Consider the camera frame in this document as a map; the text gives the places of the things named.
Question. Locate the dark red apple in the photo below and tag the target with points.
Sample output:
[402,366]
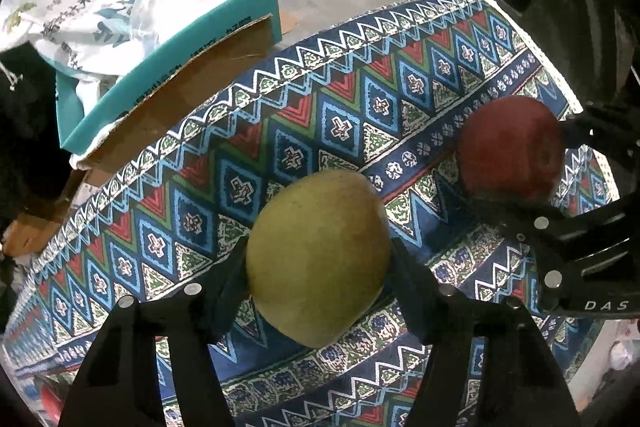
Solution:
[510,147]

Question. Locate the white printed cloth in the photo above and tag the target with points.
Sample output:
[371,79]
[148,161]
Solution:
[60,17]

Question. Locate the green mango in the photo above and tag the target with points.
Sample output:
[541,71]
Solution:
[320,257]

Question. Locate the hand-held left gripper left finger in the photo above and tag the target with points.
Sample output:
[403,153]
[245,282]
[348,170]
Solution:
[227,292]

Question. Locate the blue patterned tablecloth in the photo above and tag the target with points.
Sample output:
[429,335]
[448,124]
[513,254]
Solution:
[320,107]

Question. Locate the black hanging clothing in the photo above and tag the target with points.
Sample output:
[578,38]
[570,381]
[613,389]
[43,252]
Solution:
[25,132]

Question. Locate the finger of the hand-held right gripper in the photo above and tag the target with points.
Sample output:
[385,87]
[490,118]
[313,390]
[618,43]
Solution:
[530,219]
[605,132]

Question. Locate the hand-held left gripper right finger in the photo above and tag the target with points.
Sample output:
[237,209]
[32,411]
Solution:
[412,294]

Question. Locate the teal box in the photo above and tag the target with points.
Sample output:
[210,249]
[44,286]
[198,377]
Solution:
[200,32]

